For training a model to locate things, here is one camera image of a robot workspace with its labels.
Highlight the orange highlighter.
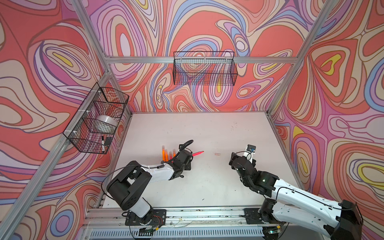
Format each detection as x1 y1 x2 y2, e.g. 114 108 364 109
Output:
165 150 170 162
162 146 166 162

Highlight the black wire basket wall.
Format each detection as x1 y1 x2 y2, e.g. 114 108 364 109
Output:
63 83 129 155
173 50 238 86

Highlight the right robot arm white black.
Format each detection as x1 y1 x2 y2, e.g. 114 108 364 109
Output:
229 151 364 240

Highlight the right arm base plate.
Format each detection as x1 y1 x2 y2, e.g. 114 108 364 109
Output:
242 208 286 225

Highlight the black wire basket left wall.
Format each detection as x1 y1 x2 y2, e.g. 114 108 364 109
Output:
63 83 129 155

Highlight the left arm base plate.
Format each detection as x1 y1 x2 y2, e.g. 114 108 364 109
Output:
125 209 167 228

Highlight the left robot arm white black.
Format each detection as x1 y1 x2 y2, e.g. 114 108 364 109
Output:
101 140 194 225

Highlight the white tape roll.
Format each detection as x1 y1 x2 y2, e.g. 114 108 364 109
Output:
95 115 118 128

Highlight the aluminium front rail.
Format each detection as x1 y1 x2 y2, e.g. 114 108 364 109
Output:
83 205 331 229

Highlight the black wire basket back wall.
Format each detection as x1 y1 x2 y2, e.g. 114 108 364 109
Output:
173 50 238 86

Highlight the black marker in basket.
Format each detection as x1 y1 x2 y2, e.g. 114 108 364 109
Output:
101 136 106 154

